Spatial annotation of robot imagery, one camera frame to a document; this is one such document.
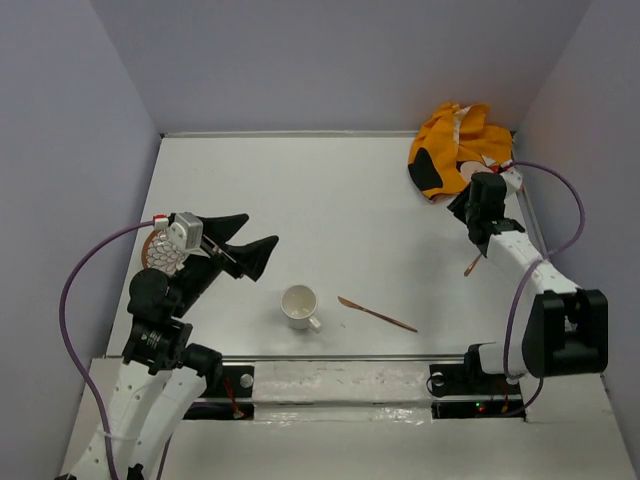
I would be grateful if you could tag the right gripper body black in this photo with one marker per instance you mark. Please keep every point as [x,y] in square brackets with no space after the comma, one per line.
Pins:
[464,209]

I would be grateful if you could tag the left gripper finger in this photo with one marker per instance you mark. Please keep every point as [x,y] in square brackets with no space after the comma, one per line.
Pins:
[220,230]
[251,260]

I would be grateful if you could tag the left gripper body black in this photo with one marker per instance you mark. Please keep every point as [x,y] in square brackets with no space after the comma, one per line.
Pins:
[199,270]

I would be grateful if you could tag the yellow Mickey Mouse cloth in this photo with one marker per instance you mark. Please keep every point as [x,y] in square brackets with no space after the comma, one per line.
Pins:
[453,145]

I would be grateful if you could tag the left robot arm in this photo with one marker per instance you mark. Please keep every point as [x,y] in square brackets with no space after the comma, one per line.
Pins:
[161,373]

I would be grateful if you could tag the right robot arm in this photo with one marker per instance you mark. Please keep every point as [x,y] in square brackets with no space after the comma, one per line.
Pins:
[554,327]

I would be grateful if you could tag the copper fork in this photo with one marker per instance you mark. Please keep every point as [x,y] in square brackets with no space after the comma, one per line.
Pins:
[469,269]

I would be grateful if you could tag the white ceramic mug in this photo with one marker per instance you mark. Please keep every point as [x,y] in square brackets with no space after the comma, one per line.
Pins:
[299,304]

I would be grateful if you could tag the copper knife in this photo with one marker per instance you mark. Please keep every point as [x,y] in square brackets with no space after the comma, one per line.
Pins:
[349,304]

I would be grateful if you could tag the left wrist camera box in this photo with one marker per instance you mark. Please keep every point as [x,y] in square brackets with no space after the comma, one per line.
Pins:
[185,231]

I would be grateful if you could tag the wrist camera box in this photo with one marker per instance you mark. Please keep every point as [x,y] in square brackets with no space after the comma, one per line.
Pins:
[512,177]
[185,231]

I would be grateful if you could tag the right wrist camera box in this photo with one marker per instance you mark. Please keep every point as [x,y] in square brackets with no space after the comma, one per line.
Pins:
[512,177]

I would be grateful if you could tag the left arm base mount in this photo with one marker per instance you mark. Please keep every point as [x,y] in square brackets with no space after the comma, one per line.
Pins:
[229,399]

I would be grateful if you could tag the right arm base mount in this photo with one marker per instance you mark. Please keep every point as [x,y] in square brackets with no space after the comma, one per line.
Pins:
[459,395]

